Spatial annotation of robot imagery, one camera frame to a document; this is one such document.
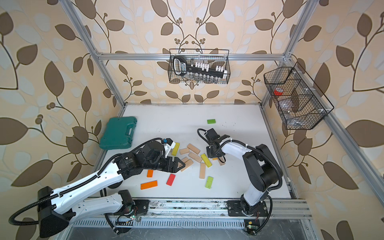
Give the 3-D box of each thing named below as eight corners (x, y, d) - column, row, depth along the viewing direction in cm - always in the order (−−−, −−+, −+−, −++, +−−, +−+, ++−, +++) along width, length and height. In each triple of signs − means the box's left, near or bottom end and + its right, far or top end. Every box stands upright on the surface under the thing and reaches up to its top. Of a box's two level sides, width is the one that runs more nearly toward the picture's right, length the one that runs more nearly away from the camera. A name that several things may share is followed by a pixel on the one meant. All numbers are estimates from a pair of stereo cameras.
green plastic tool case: (100, 150, 99) (95, 145, 94) (113, 122, 114) (109, 116, 109) (130, 150, 99) (126, 145, 94) (139, 122, 114) (136, 116, 109)
